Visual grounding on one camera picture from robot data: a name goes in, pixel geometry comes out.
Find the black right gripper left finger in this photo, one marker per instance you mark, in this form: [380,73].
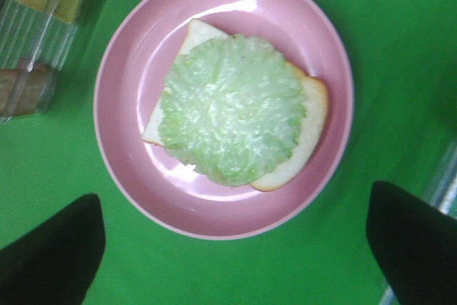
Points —
[56,262]

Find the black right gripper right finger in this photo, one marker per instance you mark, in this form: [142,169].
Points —
[417,248]

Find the tray toy bacon strip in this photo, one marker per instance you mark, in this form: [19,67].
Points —
[26,90]

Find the green tablecloth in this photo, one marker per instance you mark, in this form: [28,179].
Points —
[403,57]

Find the green toy lettuce leaf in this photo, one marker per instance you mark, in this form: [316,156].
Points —
[232,108]

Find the pink round plate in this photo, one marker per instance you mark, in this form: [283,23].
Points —
[129,82]

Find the left clear plastic tray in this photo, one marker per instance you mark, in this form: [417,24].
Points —
[37,36]

